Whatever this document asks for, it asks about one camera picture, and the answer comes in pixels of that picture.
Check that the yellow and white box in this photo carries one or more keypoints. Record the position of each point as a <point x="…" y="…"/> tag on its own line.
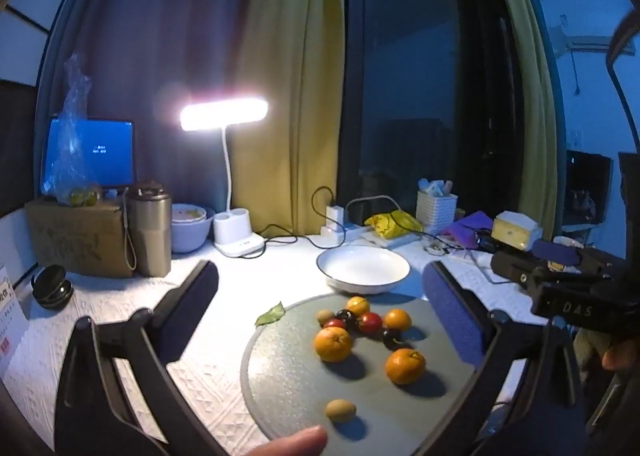
<point x="515" y="236"/>

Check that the round grey placemat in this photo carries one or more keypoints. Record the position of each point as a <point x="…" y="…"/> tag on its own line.
<point x="290" y="376"/>

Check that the small metal trinket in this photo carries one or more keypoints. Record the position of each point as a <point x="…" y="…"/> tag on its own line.
<point x="434" y="249"/>

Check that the white plate with black rim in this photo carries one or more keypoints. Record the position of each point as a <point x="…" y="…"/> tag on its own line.
<point x="362" y="268"/>

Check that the white desk calendar card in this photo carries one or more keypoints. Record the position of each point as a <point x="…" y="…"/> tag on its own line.
<point x="10" y="316"/>

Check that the clear plastic bag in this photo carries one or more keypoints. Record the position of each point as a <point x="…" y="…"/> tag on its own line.
<point x="75" y="161"/>

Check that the red cherry tomato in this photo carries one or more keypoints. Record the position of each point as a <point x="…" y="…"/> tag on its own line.
<point x="333" y="323"/>
<point x="371" y="323"/>

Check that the black computer monitor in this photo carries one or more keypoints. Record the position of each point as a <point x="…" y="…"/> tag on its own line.
<point x="587" y="181"/>

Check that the white power strip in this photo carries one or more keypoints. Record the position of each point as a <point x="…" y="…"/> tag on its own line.
<point x="350" y="232"/>

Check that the yellow curtain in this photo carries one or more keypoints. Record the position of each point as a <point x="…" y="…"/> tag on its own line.
<point x="295" y="86"/>
<point x="530" y="111"/>

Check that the white woven basket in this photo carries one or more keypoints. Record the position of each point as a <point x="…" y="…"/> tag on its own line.
<point x="436" y="213"/>

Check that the green leaf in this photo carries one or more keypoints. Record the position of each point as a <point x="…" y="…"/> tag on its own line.
<point x="270" y="316"/>

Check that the white textured tablecloth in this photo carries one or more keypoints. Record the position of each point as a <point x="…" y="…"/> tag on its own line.
<point x="215" y="386"/>

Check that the white air conditioner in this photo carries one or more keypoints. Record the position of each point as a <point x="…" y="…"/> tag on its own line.
<point x="590" y="43"/>

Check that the pale purple bowl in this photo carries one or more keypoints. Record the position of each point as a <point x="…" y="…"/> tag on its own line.
<point x="192" y="238"/>

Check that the grey curtain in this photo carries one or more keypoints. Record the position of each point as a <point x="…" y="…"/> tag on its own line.
<point x="150" y="36"/>

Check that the small orange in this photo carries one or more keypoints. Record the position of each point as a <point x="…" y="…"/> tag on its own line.
<point x="358" y="306"/>

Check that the purple cloth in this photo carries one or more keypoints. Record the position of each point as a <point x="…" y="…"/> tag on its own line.
<point x="470" y="226"/>

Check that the small monitor with blue screen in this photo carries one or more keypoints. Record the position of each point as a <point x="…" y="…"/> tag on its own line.
<point x="110" y="151"/>

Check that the brown longan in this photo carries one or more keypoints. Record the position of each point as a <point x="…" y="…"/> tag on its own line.
<point x="325" y="317"/>
<point x="340" y="409"/>

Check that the dark grape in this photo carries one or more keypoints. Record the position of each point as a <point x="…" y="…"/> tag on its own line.
<point x="391" y="337"/>

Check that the cardboard box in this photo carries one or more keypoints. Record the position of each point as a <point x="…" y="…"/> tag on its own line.
<point x="75" y="241"/>

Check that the dark cherry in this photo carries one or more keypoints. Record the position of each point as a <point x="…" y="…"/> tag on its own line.
<point x="345" y="315"/>

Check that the white desk lamp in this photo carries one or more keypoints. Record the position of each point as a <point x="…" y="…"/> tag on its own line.
<point x="240" y="236"/>

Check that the yellow plastic bag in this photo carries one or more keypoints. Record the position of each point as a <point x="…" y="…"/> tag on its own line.
<point x="395" y="225"/>

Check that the white charger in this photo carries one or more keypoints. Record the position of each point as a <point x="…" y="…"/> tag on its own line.
<point x="335" y="215"/>

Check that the black round case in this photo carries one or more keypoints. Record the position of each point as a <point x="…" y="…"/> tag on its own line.
<point x="52" y="286"/>

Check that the steel tumbler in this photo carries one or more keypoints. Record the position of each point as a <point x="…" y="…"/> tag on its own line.
<point x="147" y="231"/>

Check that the dark window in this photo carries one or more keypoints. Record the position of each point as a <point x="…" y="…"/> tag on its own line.
<point x="425" y="86"/>

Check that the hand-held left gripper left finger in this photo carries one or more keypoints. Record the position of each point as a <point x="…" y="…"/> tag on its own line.
<point x="197" y="286"/>

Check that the white wipes pack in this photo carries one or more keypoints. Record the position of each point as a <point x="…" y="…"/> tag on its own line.
<point x="400" y="239"/>

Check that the orange with green stem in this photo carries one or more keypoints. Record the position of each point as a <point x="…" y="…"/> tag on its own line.
<point x="405" y="366"/>

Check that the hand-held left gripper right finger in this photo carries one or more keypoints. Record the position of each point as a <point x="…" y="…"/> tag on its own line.
<point x="450" y="316"/>

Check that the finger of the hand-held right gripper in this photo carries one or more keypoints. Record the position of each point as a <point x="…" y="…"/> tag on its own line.
<point x="555" y="251"/>
<point x="510" y="268"/>

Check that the person's right hand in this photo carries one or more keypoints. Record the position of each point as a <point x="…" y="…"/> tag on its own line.
<point x="620" y="356"/>

